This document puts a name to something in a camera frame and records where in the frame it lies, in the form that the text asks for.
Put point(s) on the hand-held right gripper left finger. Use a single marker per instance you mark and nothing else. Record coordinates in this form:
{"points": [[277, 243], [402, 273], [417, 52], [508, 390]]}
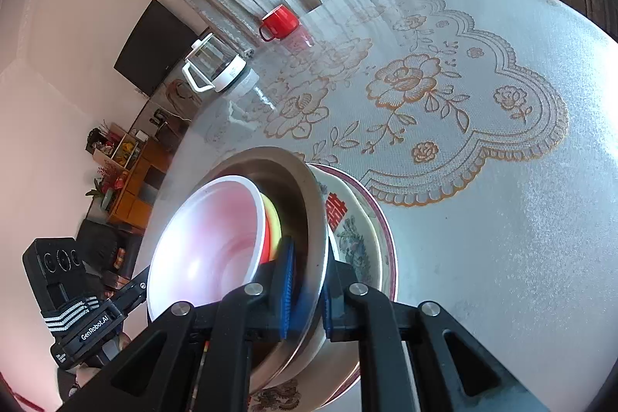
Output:
{"points": [[287, 286]]}

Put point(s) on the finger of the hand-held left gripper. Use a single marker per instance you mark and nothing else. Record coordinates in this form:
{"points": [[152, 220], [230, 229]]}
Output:
{"points": [[130, 291]]}

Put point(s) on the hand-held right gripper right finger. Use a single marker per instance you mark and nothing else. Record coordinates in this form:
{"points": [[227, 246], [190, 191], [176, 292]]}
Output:
{"points": [[333, 310]]}

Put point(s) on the yellow bowl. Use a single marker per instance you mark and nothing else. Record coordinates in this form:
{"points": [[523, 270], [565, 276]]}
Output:
{"points": [[273, 219]]}

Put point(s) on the stainless steel bowl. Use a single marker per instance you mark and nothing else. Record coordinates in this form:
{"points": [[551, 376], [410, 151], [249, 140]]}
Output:
{"points": [[309, 219]]}

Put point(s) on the white plate with red mark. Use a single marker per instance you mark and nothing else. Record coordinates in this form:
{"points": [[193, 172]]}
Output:
{"points": [[352, 238]]}

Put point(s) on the large pink rimmed floral plate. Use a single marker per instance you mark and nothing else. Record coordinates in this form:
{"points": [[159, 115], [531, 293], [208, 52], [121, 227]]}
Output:
{"points": [[388, 257]]}

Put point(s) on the red plastic bowl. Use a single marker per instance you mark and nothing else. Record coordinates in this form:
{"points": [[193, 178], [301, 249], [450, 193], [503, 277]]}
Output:
{"points": [[212, 238]]}

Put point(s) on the black armchair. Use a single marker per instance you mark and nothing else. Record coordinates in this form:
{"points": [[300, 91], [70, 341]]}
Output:
{"points": [[104, 243]]}

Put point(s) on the orange wooden cabinet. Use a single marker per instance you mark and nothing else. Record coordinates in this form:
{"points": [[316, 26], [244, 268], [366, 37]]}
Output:
{"points": [[135, 185]]}

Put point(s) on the white glass electric kettle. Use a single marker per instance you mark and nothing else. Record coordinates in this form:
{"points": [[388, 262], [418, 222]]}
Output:
{"points": [[219, 64]]}

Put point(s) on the black flat television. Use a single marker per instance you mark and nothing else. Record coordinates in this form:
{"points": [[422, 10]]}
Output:
{"points": [[154, 45]]}

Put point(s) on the red mug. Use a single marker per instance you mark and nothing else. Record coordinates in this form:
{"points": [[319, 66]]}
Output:
{"points": [[280, 23]]}

